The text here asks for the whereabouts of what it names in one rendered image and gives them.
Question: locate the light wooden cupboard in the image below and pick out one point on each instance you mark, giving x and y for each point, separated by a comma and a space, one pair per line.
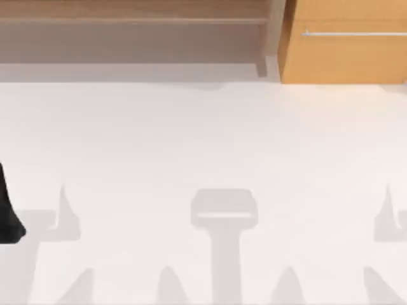
343, 63

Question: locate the light wooden drawer front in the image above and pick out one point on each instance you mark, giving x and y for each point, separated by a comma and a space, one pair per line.
346, 52

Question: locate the brown wooden open shelf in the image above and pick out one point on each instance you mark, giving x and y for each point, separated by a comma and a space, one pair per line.
133, 38

